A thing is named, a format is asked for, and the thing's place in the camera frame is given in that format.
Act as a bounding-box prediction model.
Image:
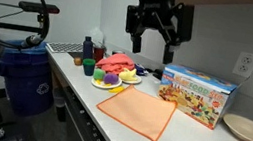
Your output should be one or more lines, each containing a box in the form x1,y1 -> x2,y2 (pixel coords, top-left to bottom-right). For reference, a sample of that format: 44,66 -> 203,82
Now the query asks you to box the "translucent plastic bag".
88,26 -> 106,48

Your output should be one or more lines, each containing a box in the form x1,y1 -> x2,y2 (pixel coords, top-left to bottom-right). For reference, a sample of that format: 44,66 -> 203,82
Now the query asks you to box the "black camera stand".
0,2 -> 50,49

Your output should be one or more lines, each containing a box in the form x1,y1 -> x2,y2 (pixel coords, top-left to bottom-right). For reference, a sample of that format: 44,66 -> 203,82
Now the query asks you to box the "dark blue foil bag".
132,63 -> 151,78

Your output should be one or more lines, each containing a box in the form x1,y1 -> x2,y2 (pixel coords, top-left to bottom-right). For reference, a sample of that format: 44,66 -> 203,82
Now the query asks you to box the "white wall outlet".
231,50 -> 253,79

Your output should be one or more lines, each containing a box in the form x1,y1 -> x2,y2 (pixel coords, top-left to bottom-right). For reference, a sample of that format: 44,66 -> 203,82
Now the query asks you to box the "green cup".
80,57 -> 97,78

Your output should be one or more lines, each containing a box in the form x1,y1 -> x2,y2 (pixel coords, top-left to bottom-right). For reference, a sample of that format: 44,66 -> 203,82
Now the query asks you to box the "orange towel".
92,80 -> 180,141

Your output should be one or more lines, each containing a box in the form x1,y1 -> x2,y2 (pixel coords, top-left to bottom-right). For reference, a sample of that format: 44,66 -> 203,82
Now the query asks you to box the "white keyboard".
44,37 -> 85,58

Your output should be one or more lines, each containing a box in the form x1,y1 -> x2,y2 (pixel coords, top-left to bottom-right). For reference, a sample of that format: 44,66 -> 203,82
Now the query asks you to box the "dark blue bottle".
80,35 -> 96,61

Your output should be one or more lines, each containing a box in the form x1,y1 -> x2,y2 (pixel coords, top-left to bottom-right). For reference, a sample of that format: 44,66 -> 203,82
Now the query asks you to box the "coral red cloth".
94,49 -> 138,79

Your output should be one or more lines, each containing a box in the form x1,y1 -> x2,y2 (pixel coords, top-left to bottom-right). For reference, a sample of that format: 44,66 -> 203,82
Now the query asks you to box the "green plush pear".
92,67 -> 107,82

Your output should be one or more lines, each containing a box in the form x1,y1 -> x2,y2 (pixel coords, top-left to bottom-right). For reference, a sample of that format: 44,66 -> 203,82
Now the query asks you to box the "small brown object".
73,56 -> 84,67

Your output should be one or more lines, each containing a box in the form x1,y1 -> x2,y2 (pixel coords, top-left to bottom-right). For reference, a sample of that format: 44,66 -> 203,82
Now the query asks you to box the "counter base cabinet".
34,52 -> 133,141

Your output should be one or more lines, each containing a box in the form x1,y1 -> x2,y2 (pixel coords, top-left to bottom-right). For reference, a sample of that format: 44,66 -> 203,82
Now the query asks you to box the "black stereo camera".
17,0 -> 61,17

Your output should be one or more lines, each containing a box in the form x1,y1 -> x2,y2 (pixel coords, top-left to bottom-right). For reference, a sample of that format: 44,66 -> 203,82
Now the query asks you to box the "beige shallow bowl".
219,111 -> 253,141

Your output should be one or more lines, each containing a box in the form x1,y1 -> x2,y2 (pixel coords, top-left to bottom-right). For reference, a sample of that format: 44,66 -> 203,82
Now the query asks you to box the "yellow plush toy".
117,65 -> 141,84

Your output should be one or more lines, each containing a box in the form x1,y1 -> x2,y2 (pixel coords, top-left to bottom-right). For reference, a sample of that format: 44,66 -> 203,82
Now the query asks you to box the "purple plush ball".
102,71 -> 121,87

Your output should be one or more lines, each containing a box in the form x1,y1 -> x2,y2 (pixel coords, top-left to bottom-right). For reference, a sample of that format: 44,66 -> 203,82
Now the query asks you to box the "small clear plate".
121,73 -> 144,87

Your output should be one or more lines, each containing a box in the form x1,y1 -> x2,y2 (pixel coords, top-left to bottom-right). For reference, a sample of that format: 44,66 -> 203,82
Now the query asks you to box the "yellow toy fry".
108,83 -> 126,95
94,78 -> 104,87
102,81 -> 113,90

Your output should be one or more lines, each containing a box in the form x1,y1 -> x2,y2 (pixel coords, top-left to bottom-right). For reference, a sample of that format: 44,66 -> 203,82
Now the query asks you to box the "red tumbler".
90,43 -> 107,64

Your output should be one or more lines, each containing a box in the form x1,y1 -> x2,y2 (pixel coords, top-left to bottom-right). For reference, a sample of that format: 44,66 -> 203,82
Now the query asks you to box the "blue toy food set box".
153,62 -> 251,135

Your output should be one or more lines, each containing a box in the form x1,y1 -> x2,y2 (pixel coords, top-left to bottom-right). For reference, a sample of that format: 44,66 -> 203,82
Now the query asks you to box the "white paper plate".
90,73 -> 123,92

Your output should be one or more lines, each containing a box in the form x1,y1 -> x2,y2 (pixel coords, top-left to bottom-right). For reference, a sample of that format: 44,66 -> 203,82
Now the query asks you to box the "blue recycling bin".
0,35 -> 64,121

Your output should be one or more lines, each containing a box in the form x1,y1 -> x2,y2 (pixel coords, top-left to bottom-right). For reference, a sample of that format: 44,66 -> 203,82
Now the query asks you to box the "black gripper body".
122,0 -> 198,50

